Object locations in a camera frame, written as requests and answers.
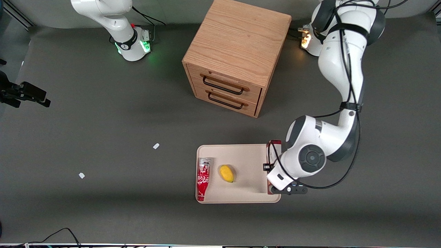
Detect yellow lemon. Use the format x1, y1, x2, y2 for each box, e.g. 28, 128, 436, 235
219, 165, 235, 183

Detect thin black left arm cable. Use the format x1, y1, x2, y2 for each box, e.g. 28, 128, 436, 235
270, 108, 345, 181

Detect black cable at table edge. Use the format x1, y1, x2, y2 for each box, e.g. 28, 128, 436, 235
0, 227, 82, 248

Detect black drawer handle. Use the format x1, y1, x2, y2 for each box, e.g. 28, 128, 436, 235
207, 92, 244, 110
202, 76, 245, 95

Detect red cookie box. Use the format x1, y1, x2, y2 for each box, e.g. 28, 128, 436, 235
266, 139, 283, 195

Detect red cola can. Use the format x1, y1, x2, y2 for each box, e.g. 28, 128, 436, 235
196, 157, 212, 202

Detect black right arm base cable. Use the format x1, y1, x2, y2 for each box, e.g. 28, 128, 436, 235
132, 6, 166, 27

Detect wooden drawer front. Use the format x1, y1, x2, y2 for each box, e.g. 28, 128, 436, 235
187, 63, 263, 104
194, 84, 259, 116

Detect beige plastic tray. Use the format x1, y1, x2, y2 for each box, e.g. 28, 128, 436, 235
196, 144, 281, 204

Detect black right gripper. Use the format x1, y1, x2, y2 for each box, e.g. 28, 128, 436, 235
0, 71, 51, 108

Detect wooden drawer cabinet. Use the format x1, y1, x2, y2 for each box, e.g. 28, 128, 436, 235
182, 0, 293, 118

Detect black left arm base cables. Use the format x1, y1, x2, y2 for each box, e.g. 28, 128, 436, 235
289, 26, 310, 39

